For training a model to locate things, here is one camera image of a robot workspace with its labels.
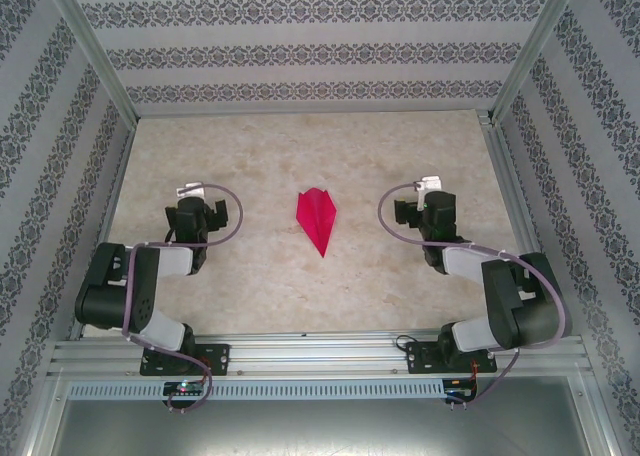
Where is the pink paper sheet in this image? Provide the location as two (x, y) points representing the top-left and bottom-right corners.
(294, 187), (339, 261)

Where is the grey sheet metal panel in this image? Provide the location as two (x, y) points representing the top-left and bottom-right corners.
(19, 375), (619, 456)

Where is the aluminium side rail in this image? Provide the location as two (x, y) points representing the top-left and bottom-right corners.
(477, 110), (569, 335)
(68, 118), (137, 341)

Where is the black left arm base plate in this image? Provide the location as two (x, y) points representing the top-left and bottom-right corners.
(139, 343), (232, 377)

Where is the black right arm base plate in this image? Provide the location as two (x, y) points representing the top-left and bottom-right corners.
(405, 340), (497, 376)

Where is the aluminium mounting rail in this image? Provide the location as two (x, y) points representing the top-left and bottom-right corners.
(47, 329), (594, 378)

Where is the aluminium frame post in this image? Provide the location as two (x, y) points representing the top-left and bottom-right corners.
(42, 0), (139, 122)
(489, 0), (584, 122)

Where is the slotted grey cable duct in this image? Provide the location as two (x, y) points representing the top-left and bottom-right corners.
(67, 378), (447, 402)

